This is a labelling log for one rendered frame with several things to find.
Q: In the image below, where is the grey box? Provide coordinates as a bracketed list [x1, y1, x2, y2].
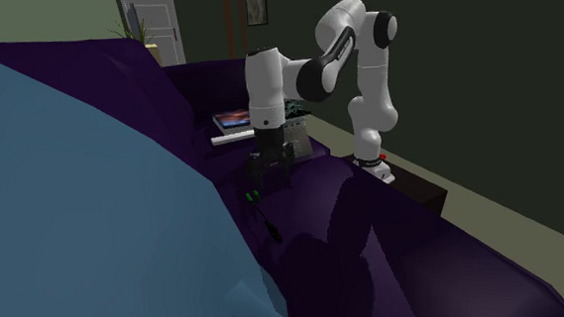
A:
[282, 119, 315, 160]

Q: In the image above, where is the white flat bar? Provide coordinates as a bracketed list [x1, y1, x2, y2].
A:
[209, 128, 257, 148]

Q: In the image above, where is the dark green leafy thing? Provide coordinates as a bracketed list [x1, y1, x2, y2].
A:
[282, 97, 311, 122]

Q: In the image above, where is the dark robot stand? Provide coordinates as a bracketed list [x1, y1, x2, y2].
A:
[343, 149, 450, 222]

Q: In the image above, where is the potted plant in beige pot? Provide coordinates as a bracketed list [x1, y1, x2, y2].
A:
[108, 17, 164, 70]

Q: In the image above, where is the white panel door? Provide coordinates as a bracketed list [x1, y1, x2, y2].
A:
[117, 0, 187, 69]

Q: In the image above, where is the large blue cushion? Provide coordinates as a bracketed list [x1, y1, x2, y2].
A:
[0, 38, 302, 317]

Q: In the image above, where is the black cable with green plugs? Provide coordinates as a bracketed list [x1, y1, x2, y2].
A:
[243, 188, 284, 246]

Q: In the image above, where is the small framed wall picture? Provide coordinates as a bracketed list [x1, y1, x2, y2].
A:
[245, 0, 270, 28]

